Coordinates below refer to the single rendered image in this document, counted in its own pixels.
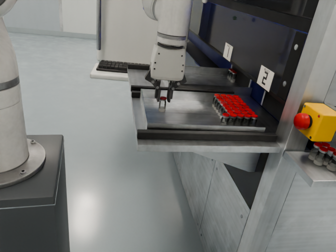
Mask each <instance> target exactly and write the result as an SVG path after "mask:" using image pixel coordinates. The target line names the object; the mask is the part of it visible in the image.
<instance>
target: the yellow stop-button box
mask: <svg viewBox="0 0 336 252"><path fill-rule="evenodd" d="M301 113H306V114H308V116H309V118H310V124H309V127H308V128H307V129H305V130H301V129H299V131H300V132H301V133H303V134H304V135H305V136H306V137H307V138H308V139H310V140H311V141H312V142H336V107H334V106H333V105H331V104H330V103H310V102H306V103H305V104H304V106H303V109H302V111H301Z"/></svg>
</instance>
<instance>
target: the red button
mask: <svg viewBox="0 0 336 252"><path fill-rule="evenodd" d="M293 124H294V126H295V128H297V129H298V130H306V129H307V128H308V127H309V125H310V117H309V115H308V114H307V113H298V114H296V115H295V117H294V119H293Z"/></svg>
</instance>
